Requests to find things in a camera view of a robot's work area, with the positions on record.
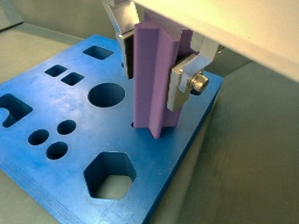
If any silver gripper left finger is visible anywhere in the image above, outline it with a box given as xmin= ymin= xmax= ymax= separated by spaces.
xmin=101 ymin=0 xmax=140 ymax=79

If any purple star prism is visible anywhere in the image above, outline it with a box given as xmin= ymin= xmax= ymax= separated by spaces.
xmin=133 ymin=10 xmax=193 ymax=138

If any blue shape-sorter board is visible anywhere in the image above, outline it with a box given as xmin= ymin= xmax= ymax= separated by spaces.
xmin=0 ymin=35 xmax=221 ymax=224

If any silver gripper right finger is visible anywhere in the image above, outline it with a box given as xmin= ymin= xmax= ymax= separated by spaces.
xmin=167 ymin=32 xmax=220 ymax=112

